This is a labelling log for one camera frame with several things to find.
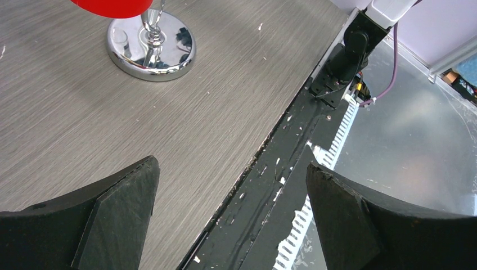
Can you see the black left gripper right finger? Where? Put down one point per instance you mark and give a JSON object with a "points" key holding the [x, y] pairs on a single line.
{"points": [[361, 228]]}

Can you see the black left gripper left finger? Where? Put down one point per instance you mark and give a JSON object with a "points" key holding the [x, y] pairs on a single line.
{"points": [[100, 226]]}

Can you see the red wine glass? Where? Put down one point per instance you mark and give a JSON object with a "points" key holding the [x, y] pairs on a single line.
{"points": [[115, 9]]}

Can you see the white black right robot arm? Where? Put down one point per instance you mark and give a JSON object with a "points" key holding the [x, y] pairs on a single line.
{"points": [[350, 56]]}

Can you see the chrome wine glass rack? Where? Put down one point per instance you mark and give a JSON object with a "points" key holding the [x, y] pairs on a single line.
{"points": [[154, 46]]}

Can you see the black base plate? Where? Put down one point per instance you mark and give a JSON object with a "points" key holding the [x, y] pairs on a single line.
{"points": [[262, 221]]}

